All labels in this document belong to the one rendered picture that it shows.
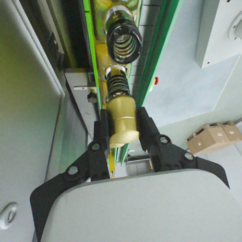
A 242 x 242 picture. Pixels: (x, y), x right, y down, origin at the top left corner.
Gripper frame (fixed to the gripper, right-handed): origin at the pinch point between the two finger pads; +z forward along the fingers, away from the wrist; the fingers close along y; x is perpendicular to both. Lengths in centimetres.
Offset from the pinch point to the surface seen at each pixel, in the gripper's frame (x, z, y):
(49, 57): 2.0, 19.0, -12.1
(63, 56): -3.0, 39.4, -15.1
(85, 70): -6.3, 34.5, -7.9
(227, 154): -297, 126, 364
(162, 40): 4.5, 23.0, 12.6
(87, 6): 9.4, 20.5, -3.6
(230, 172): -333, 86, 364
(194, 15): 9, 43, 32
